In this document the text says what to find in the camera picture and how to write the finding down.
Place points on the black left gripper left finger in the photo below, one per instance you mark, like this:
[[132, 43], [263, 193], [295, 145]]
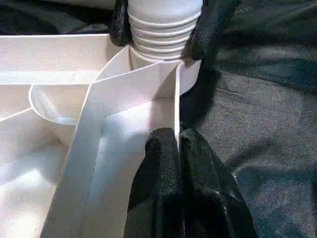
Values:
[[158, 186]]

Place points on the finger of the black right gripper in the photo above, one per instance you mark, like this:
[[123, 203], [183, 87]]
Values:
[[121, 24], [210, 29]]

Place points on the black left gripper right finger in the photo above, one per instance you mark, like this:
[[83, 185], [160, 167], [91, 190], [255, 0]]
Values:
[[208, 193]]

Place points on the white plastic table leg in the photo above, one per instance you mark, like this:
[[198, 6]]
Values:
[[163, 24]]

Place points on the white plastic table top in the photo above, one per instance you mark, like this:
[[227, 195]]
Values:
[[49, 62]]

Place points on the black glossy mat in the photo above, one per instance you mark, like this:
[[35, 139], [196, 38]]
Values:
[[272, 111]]

